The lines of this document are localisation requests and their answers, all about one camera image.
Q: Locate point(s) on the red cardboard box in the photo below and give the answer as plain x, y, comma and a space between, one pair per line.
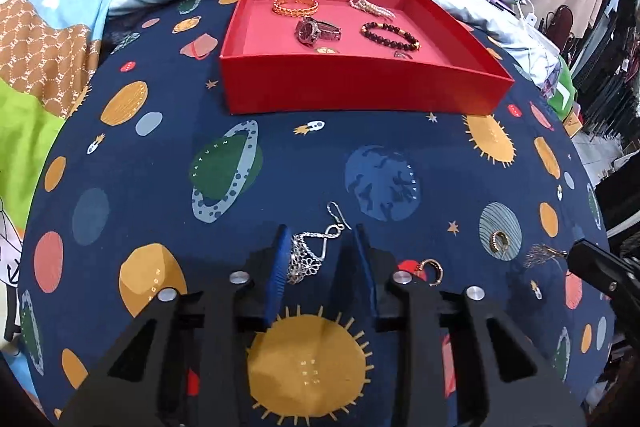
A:
350, 87

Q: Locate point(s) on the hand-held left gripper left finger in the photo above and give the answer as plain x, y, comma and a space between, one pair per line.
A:
280, 267

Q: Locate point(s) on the gold hoop earring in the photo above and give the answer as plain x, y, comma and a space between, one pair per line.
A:
439, 268

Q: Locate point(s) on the gold tassel earring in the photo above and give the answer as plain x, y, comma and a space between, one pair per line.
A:
540, 254

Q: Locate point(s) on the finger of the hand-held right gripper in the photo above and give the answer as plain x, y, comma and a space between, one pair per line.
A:
600, 267

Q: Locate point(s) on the rack of hanging clothes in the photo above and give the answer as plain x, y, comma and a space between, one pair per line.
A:
610, 57

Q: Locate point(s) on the cartoon monkey print blanket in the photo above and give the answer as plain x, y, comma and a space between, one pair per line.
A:
30, 57

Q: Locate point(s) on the dark red chair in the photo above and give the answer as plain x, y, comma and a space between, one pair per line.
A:
562, 19

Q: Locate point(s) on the silver wrist watch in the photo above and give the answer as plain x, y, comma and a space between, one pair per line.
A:
306, 32

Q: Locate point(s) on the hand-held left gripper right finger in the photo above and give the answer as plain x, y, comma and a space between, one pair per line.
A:
362, 257

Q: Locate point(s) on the brown cardboard box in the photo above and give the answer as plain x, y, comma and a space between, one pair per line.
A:
573, 126

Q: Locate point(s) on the navy planet print blanket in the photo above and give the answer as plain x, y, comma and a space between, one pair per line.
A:
150, 187

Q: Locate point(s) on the silver flower earring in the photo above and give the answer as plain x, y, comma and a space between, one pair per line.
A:
305, 257

